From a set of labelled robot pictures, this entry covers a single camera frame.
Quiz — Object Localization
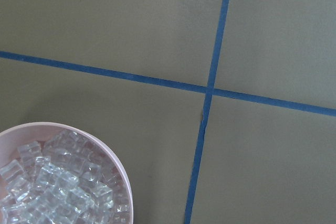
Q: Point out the pink bowl of ice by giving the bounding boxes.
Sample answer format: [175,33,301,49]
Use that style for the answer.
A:
[1,122,134,223]

